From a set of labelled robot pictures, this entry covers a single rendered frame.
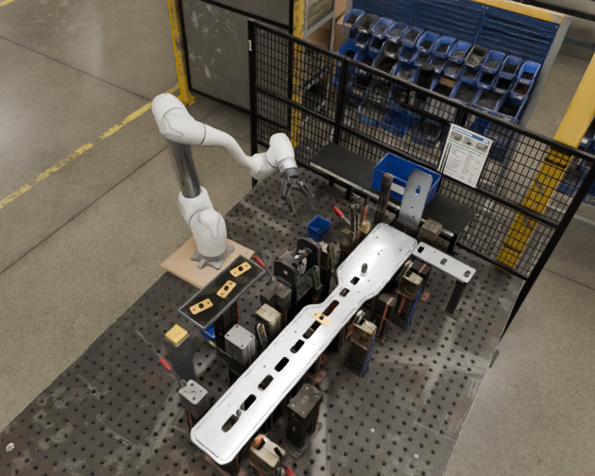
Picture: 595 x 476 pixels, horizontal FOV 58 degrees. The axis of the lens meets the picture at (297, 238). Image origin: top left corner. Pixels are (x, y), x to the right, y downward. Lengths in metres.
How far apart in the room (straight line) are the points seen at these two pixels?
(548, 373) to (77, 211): 3.43
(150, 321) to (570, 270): 2.95
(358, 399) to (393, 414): 0.16
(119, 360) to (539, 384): 2.41
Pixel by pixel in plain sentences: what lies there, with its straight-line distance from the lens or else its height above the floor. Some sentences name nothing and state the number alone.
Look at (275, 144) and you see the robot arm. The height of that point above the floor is 1.26.
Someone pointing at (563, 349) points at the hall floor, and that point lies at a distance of 3.85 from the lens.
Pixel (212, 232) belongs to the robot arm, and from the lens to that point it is 2.71.
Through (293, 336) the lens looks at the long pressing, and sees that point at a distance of 2.24.
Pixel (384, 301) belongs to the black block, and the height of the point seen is 0.99.
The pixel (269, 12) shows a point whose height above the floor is 1.12.
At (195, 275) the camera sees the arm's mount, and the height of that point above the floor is 0.72.
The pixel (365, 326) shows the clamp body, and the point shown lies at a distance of 2.25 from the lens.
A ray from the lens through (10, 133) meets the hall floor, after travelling 5.34.
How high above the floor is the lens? 2.89
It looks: 47 degrees down
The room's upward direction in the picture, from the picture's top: 4 degrees clockwise
